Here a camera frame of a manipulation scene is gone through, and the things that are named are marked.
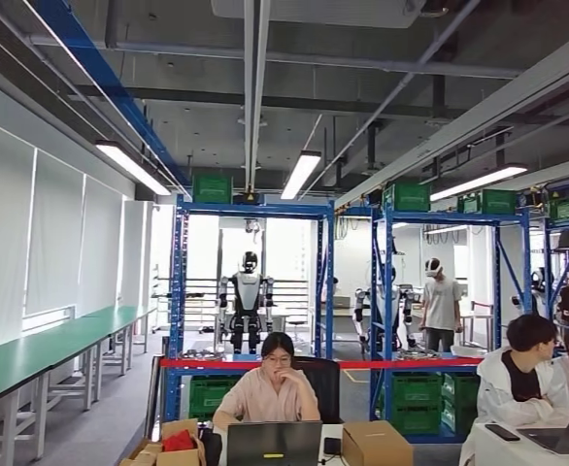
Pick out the long green top workbench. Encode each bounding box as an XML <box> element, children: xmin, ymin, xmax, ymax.
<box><xmin>0</xmin><ymin>304</ymin><xmax>159</xmax><ymax>466</ymax></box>

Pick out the black hoist trolley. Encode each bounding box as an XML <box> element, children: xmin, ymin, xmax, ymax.
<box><xmin>232</xmin><ymin>191</ymin><xmax>266</xmax><ymax>207</ymax></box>

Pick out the ceiling light bar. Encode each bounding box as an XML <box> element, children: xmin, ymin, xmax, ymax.
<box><xmin>95</xmin><ymin>140</ymin><xmax>172</xmax><ymax>197</ymax></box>
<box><xmin>280</xmin><ymin>150</ymin><xmax>323</xmax><ymax>201</ymax></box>
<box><xmin>429</xmin><ymin>163</ymin><xmax>530</xmax><ymax>203</ymax></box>

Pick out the white black humanoid robot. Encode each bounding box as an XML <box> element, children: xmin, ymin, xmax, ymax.
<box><xmin>352</xmin><ymin>263</ymin><xmax>417</xmax><ymax>355</ymax></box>
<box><xmin>510</xmin><ymin>267</ymin><xmax>548</xmax><ymax>316</ymax></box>
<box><xmin>217</xmin><ymin>250</ymin><xmax>276</xmax><ymax>355</ymax></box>

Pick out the green plastic crate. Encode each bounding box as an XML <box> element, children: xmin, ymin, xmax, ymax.
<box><xmin>383</xmin><ymin>374</ymin><xmax>443</xmax><ymax>409</ymax></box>
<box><xmin>457</xmin><ymin>193</ymin><xmax>482</xmax><ymax>216</ymax></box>
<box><xmin>548</xmin><ymin>196</ymin><xmax>569</xmax><ymax>222</ymax></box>
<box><xmin>440</xmin><ymin>398</ymin><xmax>479</xmax><ymax>437</ymax></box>
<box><xmin>481</xmin><ymin>188</ymin><xmax>517</xmax><ymax>216</ymax></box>
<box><xmin>383</xmin><ymin>182</ymin><xmax>432</xmax><ymax>214</ymax></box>
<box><xmin>441</xmin><ymin>373</ymin><xmax>481</xmax><ymax>408</ymax></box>
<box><xmin>188</xmin><ymin>377</ymin><xmax>240</xmax><ymax>418</ymax></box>
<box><xmin>192</xmin><ymin>174</ymin><xmax>234</xmax><ymax>205</ymax></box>
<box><xmin>383</xmin><ymin>405</ymin><xmax>443</xmax><ymax>437</ymax></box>

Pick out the black office chair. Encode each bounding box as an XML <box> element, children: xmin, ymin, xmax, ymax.
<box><xmin>291</xmin><ymin>355</ymin><xmax>342</xmax><ymax>426</ymax></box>

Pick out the red barrier belt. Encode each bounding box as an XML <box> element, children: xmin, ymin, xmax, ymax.
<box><xmin>160</xmin><ymin>356</ymin><xmax>484</xmax><ymax>372</ymax></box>

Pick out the white roller blind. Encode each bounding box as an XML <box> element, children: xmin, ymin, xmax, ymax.
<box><xmin>0</xmin><ymin>123</ymin><xmax>37</xmax><ymax>351</ymax></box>
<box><xmin>24</xmin><ymin>150</ymin><xmax>86</xmax><ymax>316</ymax></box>
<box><xmin>76</xmin><ymin>175</ymin><xmax>124</xmax><ymax>316</ymax></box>
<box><xmin>119</xmin><ymin>199</ymin><xmax>154</xmax><ymax>309</ymax></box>

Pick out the grey laptop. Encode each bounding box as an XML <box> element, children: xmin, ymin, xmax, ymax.
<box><xmin>227</xmin><ymin>420</ymin><xmax>324</xmax><ymax>466</ymax></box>

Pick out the white ceiling air conditioner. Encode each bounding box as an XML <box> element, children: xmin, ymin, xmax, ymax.
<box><xmin>210</xmin><ymin>0</ymin><xmax>429</xmax><ymax>30</ymax></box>

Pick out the closed cardboard box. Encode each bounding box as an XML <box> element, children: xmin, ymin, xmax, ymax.
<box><xmin>341</xmin><ymin>420</ymin><xmax>415</xmax><ymax>466</ymax></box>

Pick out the red cloth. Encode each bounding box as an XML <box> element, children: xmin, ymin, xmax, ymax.
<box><xmin>161</xmin><ymin>429</ymin><xmax>197</xmax><ymax>453</ymax></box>

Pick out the open cardboard box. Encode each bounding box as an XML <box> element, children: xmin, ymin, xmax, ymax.
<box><xmin>119</xmin><ymin>418</ymin><xmax>208</xmax><ymax>466</ymax></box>

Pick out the black laptop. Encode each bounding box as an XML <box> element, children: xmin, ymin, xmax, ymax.
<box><xmin>517</xmin><ymin>416</ymin><xmax>569</xmax><ymax>456</ymax></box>

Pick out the black belt stanchion post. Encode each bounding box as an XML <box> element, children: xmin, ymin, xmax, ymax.
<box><xmin>143</xmin><ymin>356</ymin><xmax>165</xmax><ymax>442</ymax></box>

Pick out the blue overhead cable tray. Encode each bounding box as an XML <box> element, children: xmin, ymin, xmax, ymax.
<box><xmin>34</xmin><ymin>0</ymin><xmax>191</xmax><ymax>194</ymax></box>

